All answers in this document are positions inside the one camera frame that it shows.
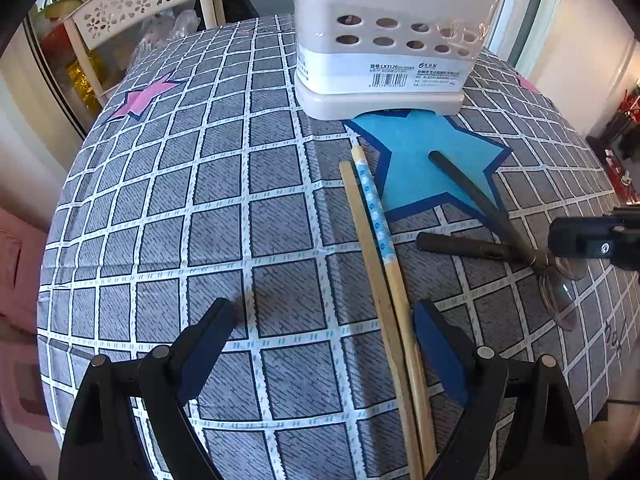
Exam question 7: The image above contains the dark handled spoon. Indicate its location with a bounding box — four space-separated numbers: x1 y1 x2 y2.
416 232 588 281

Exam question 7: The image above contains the black handled spoon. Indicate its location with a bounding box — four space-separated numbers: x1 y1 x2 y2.
428 151 579 332

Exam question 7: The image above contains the plain bamboo chopstick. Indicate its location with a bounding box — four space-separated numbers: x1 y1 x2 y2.
338 160 424 479

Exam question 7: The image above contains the blue star sticker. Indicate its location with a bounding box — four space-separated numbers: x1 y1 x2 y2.
344 110 511 226

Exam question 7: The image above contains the grey checkered tablecloth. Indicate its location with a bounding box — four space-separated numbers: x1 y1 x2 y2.
37 15 639 479

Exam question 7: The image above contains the beige plastic utensil holder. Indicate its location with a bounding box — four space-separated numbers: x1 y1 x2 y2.
294 0 500 120

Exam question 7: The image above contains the pink star sticker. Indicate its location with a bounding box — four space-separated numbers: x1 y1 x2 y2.
107 74 180 122

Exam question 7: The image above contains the white perforated plastic chair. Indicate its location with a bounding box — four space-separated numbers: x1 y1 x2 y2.
64 0 226 105

